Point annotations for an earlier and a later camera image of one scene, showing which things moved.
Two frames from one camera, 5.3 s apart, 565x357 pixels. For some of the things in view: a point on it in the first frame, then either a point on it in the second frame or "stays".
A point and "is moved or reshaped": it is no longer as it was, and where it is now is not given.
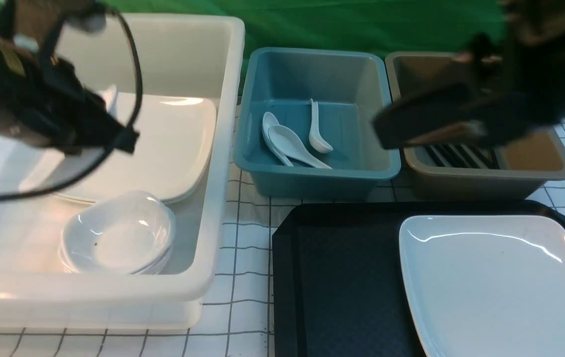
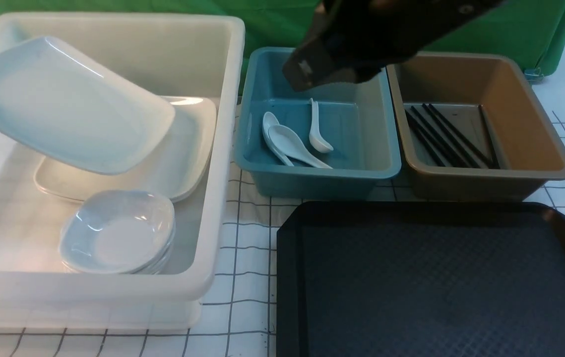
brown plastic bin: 519,167 stays
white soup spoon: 315,139 stays
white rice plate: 499,285 is moved or reshaped
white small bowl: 130,232 stays
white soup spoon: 268,120 stays
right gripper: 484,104 → 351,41
